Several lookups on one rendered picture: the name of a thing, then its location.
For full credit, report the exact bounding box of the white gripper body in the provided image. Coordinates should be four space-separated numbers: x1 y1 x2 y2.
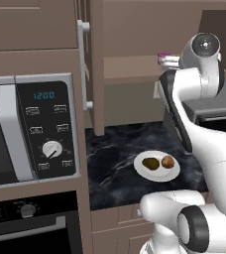
161 55 181 71

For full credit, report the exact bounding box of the purple jam jar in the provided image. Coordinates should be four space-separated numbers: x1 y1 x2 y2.
157 52 171 66

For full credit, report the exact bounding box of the brown bread roll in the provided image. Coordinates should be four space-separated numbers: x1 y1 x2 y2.
161 155 176 170

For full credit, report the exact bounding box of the dark green avocado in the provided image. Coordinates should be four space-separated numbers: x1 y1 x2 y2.
142 157 161 172

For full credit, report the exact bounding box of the white round plate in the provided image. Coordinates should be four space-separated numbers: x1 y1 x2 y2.
133 150 181 183

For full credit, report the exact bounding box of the brown cabinet above microwave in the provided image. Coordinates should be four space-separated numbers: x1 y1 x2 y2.
0 0 79 52

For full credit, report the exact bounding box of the grey countertop appliance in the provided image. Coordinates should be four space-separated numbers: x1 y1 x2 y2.
180 77 226 138

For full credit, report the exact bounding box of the black and silver microwave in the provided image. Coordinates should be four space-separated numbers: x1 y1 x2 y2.
0 72 81 191

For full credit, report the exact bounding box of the white microwave knob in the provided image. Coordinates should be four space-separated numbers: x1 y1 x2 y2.
42 140 64 160

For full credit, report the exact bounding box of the brown drawer front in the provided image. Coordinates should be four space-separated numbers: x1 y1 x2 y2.
90 201 155 254

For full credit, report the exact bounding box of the grey oven knob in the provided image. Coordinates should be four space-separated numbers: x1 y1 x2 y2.
20 203 38 219

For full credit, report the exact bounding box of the black built-in oven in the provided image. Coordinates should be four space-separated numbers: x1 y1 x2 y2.
0 190 88 254

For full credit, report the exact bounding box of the brown wall cabinet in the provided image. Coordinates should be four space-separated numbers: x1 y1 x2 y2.
102 0 226 127

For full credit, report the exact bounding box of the white cabinet door handle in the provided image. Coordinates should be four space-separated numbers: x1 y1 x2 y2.
76 19 95 112

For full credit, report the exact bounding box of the silver microwave door handle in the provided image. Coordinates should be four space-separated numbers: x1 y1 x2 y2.
0 83 36 183

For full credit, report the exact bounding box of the silver oven door handle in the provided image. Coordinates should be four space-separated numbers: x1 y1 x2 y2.
0 215 67 245

